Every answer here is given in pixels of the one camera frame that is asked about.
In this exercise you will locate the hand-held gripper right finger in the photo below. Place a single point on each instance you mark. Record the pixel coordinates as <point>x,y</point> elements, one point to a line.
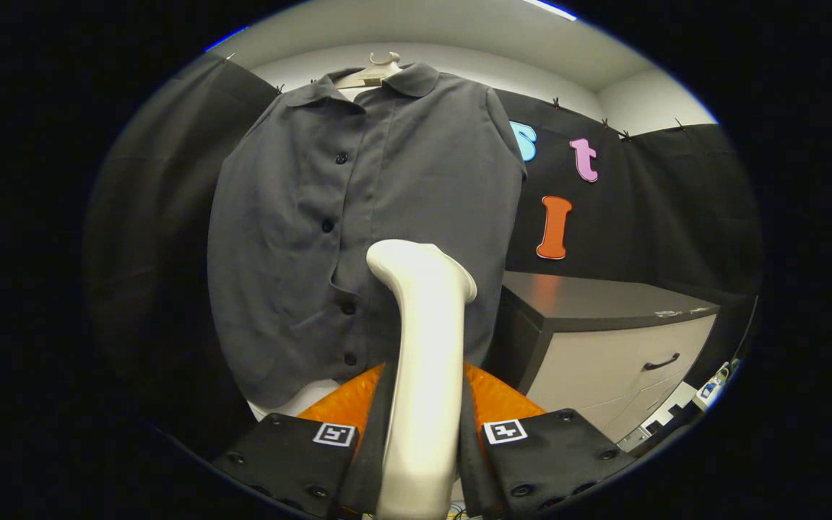
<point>553,462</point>

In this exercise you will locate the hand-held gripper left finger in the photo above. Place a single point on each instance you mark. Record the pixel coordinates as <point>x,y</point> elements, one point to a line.
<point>293,462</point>

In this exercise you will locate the white garment steamer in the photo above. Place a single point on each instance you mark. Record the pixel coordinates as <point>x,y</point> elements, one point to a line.
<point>427,361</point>

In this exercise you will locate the dark grey button shirt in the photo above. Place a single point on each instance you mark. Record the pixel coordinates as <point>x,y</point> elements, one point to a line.
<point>293,238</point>

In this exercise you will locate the cream garment hanger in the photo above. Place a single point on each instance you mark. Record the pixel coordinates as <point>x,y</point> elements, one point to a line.
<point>376,72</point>

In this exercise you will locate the white board behind shirt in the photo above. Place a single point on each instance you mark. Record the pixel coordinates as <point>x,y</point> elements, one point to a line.
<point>293,401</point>

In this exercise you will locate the grey top beige drawer cabinet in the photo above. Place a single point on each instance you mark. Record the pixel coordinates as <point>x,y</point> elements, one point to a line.
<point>604,347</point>

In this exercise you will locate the pile of small desk items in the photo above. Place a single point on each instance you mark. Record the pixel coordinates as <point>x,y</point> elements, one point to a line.
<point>716,383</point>

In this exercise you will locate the black backdrop cloth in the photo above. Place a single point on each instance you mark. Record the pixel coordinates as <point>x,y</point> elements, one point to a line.
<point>661,209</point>

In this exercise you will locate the row of black clips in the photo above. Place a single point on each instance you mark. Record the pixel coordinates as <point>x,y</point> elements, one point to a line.
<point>607,124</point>

